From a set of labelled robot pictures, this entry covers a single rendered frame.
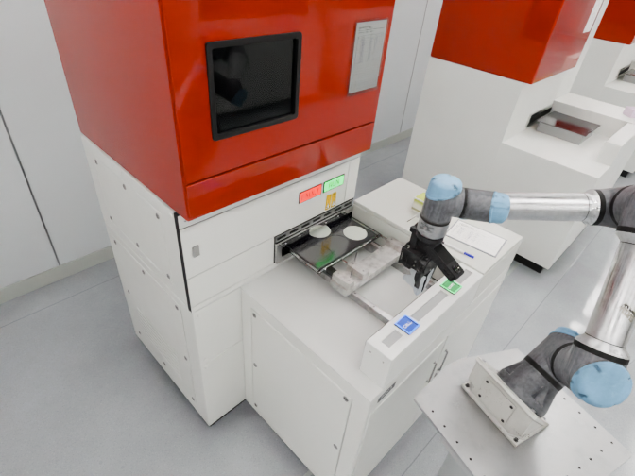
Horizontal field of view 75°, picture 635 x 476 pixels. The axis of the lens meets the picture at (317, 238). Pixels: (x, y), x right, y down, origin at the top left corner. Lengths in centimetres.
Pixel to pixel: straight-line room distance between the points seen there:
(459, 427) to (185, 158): 104
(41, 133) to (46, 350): 114
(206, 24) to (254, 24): 13
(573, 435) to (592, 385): 33
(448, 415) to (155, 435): 137
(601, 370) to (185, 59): 116
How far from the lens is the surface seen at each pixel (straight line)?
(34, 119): 262
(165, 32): 102
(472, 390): 140
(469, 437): 134
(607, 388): 120
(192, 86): 107
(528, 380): 130
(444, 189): 100
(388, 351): 124
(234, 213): 136
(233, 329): 171
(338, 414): 149
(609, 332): 119
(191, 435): 218
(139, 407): 231
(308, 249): 162
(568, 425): 150
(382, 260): 165
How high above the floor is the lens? 191
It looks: 37 degrees down
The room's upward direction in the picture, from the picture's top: 6 degrees clockwise
